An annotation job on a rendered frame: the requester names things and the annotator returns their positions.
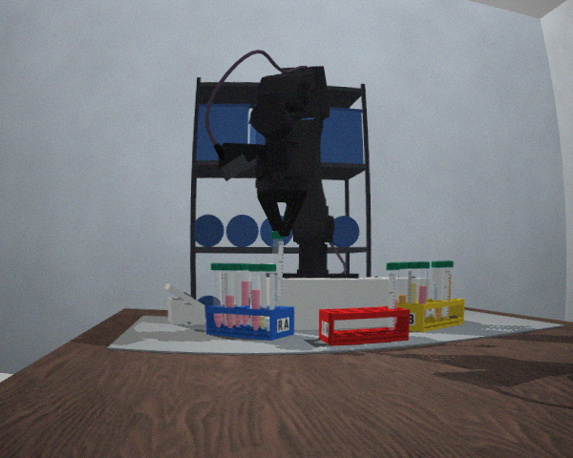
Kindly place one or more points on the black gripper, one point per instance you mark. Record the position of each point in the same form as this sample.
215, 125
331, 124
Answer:
294, 197

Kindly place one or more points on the yellow rack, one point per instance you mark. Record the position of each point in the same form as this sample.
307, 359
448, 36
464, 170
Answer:
417, 311

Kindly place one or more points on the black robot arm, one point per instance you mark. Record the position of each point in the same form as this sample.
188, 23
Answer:
313, 225

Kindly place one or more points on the blue tube rack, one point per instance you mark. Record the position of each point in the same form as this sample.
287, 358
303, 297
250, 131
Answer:
281, 322

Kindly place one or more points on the red tube rack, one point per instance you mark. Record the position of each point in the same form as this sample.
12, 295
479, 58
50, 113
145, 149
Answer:
359, 336

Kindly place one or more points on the grey flat mat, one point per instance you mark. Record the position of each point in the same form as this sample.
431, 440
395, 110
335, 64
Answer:
157, 334

